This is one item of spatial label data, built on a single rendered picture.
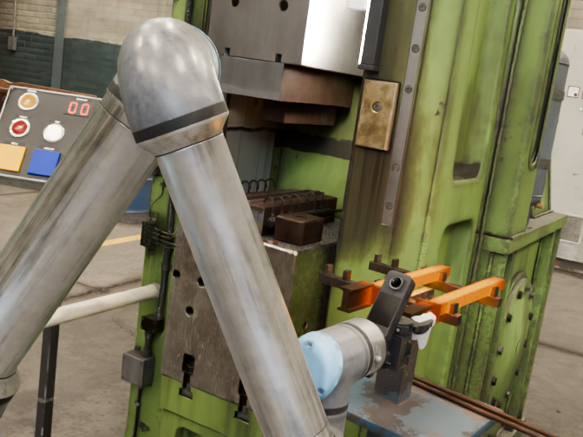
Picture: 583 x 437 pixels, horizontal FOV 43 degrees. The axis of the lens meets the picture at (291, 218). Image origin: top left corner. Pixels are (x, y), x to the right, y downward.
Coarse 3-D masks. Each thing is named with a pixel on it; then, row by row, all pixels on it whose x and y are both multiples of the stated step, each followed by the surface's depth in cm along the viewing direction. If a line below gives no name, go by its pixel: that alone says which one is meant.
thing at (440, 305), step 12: (468, 288) 151; (480, 288) 152; (420, 300) 135; (432, 300) 138; (444, 300) 139; (456, 300) 142; (468, 300) 147; (408, 312) 126; (420, 312) 129; (432, 312) 133; (444, 312) 138
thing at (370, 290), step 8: (440, 264) 169; (416, 272) 158; (424, 272) 159; (432, 272) 160; (448, 272) 167; (416, 280) 154; (424, 280) 157; (432, 280) 161; (344, 288) 134; (352, 288) 134; (360, 288) 135; (368, 288) 139; (376, 288) 139; (344, 296) 134; (352, 296) 135; (360, 296) 137; (368, 296) 140; (376, 296) 139; (344, 304) 134; (352, 304) 135; (360, 304) 138; (368, 304) 139
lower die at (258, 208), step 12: (252, 192) 222; (264, 192) 219; (276, 192) 216; (252, 204) 196; (264, 204) 198; (276, 204) 201; (288, 204) 204; (300, 204) 209; (312, 204) 216; (324, 204) 223; (336, 204) 229; (264, 216) 194; (276, 216) 199; (264, 228) 195
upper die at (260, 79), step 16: (224, 64) 196; (240, 64) 193; (256, 64) 191; (272, 64) 188; (288, 64) 188; (224, 80) 196; (240, 80) 193; (256, 80) 191; (272, 80) 188; (288, 80) 190; (304, 80) 196; (320, 80) 204; (336, 80) 212; (352, 80) 221; (256, 96) 191; (272, 96) 189; (288, 96) 191; (304, 96) 198; (320, 96) 206; (336, 96) 214; (352, 96) 223
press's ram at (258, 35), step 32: (224, 0) 194; (256, 0) 189; (288, 0) 184; (320, 0) 185; (352, 0) 196; (224, 32) 195; (256, 32) 190; (288, 32) 185; (320, 32) 189; (352, 32) 204; (320, 64) 192; (352, 64) 208
